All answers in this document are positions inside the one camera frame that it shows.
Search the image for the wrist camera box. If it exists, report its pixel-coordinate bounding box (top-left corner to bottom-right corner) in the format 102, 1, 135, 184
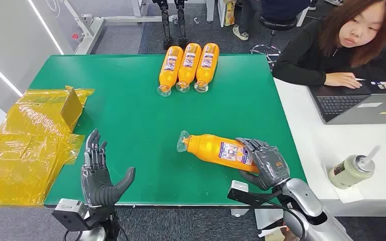
51, 198, 92, 232
227, 180, 271, 207

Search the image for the white metal frame stand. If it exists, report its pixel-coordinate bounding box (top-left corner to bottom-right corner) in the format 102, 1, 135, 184
61, 0, 217, 56

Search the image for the white paper napkin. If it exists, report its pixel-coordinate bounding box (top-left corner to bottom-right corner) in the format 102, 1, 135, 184
324, 164, 365, 204

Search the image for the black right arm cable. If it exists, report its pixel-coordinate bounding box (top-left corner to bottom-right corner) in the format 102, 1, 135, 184
263, 196, 306, 241

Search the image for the white desk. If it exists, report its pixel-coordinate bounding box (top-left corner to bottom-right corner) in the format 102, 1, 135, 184
272, 75, 386, 217

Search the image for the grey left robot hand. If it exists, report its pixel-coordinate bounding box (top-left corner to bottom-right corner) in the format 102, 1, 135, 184
80, 129, 136, 208

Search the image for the background person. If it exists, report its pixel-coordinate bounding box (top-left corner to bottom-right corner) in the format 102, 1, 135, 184
232, 0, 312, 41

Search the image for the orange bottle with label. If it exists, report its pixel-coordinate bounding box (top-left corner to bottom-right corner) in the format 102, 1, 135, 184
175, 43, 202, 93
194, 43, 220, 93
157, 46, 184, 97
177, 130, 260, 174

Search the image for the grey laptop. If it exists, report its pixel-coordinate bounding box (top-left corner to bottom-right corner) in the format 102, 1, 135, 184
308, 80, 386, 126

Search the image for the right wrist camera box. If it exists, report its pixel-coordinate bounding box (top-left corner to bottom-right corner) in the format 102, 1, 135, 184
227, 180, 271, 207

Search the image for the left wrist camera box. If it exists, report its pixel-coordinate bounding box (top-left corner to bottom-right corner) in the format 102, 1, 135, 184
51, 198, 92, 232

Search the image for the black stool with chrome base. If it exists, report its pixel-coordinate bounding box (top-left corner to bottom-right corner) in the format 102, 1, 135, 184
250, 15, 299, 67

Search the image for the green table mat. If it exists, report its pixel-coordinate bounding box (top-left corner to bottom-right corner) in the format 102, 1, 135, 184
29, 54, 307, 207

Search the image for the yellow film-wrapped cardboard box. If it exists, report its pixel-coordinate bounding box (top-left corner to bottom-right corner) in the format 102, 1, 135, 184
0, 85, 95, 208

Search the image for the person's hand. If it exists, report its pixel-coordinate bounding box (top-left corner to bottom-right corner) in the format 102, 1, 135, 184
324, 72, 363, 89

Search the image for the drink cup with straw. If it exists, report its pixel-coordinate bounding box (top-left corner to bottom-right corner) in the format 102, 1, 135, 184
328, 145, 382, 190

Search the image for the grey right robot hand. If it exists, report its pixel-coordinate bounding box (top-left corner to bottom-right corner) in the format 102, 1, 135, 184
235, 137, 291, 191

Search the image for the black robot leg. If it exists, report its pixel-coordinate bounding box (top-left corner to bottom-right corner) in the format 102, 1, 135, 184
174, 0, 189, 47
153, 0, 175, 51

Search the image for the yellow carton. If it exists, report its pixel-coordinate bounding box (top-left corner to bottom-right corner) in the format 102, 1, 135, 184
224, 0, 237, 27

